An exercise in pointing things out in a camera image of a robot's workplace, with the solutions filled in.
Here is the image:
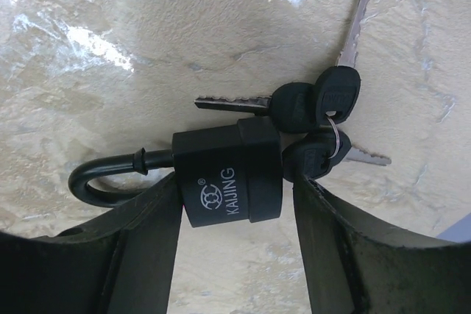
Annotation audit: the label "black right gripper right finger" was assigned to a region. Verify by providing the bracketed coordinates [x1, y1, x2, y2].
[293, 176, 470, 313]

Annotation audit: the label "black-headed keys of black padlock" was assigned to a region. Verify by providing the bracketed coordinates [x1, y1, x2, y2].
[194, 0, 392, 182]

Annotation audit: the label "black padlock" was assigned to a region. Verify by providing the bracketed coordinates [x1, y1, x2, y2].
[68, 117, 283, 227]

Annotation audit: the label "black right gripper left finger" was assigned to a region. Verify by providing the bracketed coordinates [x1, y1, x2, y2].
[1, 175, 183, 313]

